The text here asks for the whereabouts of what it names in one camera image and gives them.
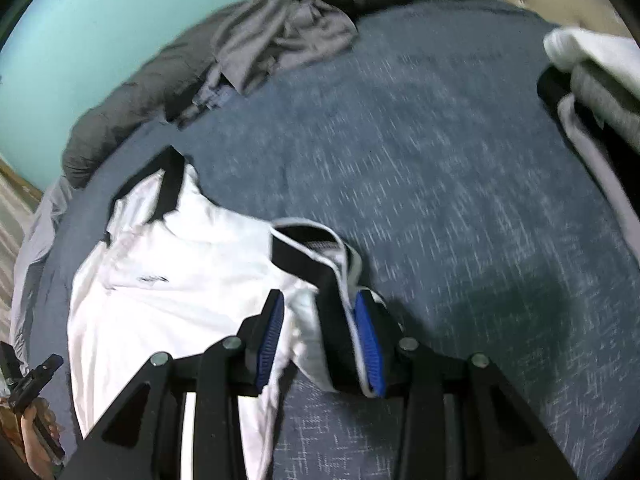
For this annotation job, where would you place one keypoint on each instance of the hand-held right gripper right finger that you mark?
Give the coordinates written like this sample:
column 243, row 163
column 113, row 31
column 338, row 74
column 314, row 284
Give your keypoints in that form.
column 367, row 345

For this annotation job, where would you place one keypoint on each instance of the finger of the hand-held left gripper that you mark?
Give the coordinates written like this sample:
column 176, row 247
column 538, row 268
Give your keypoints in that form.
column 45, row 367

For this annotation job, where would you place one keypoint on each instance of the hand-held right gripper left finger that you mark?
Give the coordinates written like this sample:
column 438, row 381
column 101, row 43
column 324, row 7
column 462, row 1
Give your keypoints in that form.
column 270, row 340

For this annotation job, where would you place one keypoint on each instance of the white polo shirt black trim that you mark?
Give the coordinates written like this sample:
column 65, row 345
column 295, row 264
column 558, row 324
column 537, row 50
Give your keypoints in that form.
column 175, row 270

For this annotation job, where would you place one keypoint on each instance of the person's left hand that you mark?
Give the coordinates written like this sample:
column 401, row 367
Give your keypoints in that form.
column 37, row 445

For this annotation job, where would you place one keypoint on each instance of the light grey bed sheet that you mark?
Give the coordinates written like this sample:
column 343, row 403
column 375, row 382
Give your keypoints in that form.
column 35, row 260

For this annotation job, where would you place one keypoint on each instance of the blue woven bedspread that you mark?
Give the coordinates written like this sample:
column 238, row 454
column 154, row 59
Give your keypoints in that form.
column 425, row 185

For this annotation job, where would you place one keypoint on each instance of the dark grey duvet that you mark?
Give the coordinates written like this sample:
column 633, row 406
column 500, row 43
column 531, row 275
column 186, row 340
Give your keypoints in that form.
column 125, row 120

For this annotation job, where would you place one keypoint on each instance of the light grey folded garment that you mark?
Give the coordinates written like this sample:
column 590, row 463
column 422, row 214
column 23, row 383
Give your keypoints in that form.
column 595, row 165

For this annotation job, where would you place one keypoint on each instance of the grey crumpled garment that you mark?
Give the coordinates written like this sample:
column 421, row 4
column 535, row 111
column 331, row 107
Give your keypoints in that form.
column 280, row 40

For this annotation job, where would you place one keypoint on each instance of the black folded garment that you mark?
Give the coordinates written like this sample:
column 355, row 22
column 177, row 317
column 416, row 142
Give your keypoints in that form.
column 552, row 90

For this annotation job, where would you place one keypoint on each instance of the white folded garment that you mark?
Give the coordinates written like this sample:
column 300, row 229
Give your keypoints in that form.
column 585, row 50

